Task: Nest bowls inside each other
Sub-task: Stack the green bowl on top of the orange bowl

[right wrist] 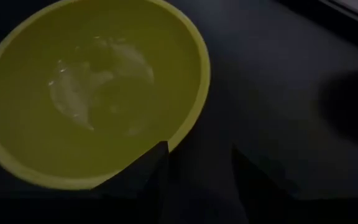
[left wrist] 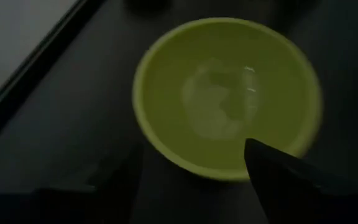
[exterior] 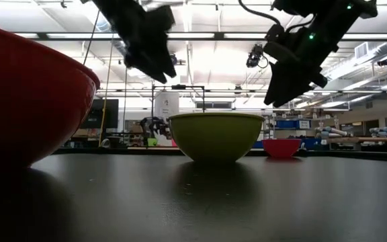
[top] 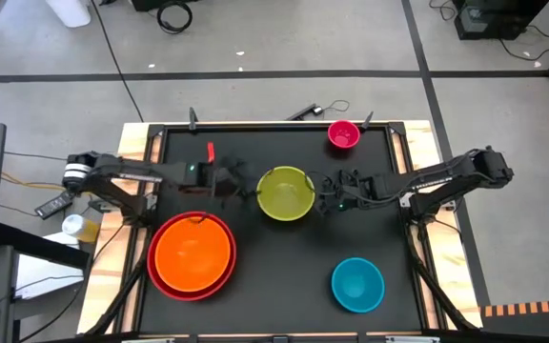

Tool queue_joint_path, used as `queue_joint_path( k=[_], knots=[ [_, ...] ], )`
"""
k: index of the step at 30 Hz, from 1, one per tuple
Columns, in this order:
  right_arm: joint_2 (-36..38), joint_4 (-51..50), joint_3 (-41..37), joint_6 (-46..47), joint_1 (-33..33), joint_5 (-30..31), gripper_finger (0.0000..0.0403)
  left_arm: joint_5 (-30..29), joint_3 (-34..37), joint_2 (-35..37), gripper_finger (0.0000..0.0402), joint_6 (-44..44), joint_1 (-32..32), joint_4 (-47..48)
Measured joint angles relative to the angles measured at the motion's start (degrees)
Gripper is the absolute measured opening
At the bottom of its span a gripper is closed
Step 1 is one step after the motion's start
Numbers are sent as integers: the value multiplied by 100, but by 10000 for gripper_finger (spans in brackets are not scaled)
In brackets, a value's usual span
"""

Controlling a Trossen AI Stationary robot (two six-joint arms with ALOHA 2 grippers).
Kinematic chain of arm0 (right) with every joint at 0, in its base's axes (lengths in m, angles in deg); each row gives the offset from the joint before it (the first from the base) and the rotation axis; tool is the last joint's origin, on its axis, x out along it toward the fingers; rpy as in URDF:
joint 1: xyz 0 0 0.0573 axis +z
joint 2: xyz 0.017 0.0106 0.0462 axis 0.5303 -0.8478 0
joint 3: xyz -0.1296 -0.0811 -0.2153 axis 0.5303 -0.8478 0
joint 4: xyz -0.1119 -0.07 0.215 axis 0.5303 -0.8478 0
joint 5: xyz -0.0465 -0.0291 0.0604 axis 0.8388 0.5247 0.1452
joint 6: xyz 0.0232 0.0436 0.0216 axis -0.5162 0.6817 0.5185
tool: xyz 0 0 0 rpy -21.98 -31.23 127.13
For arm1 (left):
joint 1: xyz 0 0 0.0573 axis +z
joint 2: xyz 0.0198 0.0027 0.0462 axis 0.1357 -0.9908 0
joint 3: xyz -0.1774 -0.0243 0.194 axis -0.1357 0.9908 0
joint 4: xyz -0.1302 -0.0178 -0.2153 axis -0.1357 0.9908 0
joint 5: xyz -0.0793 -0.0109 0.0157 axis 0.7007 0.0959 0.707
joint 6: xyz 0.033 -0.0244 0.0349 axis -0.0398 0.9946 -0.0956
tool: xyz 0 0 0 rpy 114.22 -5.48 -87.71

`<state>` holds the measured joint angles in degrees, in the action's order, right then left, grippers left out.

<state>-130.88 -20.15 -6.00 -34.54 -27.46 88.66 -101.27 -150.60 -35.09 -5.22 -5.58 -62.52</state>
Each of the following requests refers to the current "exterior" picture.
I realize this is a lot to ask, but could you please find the large red bowl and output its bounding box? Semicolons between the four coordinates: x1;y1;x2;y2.
0;22;101;169

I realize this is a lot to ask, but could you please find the black metal stand frame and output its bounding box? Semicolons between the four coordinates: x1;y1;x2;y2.
150;84;206;119

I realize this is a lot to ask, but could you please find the white poster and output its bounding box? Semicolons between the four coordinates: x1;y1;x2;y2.
154;92;180;119

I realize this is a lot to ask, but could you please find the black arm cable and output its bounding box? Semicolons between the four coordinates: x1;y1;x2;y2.
237;0;282;26

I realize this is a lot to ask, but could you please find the blue storage bin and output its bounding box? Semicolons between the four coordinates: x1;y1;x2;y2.
275;119;312;130

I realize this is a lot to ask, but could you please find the black overhead camera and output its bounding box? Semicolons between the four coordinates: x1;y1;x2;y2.
246;43;269;70

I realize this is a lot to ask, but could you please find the wooden background table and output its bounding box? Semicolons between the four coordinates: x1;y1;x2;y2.
327;135;387;155

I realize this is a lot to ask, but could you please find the small red bowl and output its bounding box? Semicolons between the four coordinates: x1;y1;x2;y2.
261;138;302;159

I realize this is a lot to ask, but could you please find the yellow pole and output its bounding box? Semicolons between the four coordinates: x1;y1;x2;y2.
98;36;114;148

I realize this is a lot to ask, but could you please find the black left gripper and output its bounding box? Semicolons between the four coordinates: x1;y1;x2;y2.
91;0;178;85

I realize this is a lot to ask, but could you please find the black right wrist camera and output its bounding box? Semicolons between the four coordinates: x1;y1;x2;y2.
263;24;299;65

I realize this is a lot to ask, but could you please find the black monitor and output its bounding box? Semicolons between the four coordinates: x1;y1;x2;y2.
80;98;120;130

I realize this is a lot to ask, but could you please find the black background robot gripper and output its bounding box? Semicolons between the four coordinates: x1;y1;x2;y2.
139;116;173;141

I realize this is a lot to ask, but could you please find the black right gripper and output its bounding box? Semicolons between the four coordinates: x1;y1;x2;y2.
263;5;369;108

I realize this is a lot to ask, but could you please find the green bowl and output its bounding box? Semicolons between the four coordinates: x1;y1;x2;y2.
167;112;266;163

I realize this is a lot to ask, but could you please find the thin black hanging cable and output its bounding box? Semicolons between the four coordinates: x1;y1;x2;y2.
82;9;101;67

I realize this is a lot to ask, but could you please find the black overhead frame bar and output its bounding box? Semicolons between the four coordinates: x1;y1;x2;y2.
11;32;387;42

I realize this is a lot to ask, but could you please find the white ceiling vent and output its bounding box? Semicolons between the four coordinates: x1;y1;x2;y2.
354;41;370;61

